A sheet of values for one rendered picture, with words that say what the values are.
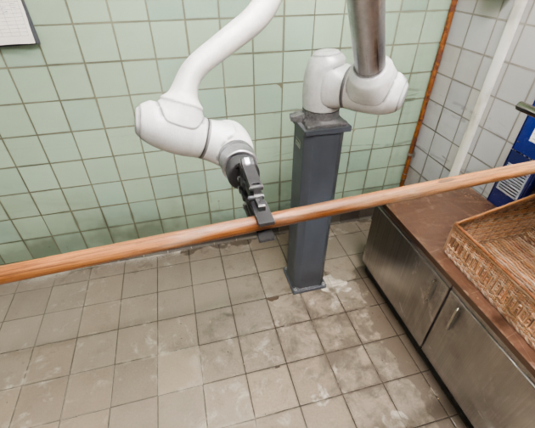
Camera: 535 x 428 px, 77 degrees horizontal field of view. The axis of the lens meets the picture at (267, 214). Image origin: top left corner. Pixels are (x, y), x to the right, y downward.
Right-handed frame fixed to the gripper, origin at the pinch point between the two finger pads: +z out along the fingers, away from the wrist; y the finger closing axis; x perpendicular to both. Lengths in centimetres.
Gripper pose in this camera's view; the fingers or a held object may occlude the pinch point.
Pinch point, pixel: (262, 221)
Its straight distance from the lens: 64.1
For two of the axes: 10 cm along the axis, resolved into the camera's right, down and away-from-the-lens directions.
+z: 2.6, 5.9, -7.6
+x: -9.7, 1.6, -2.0
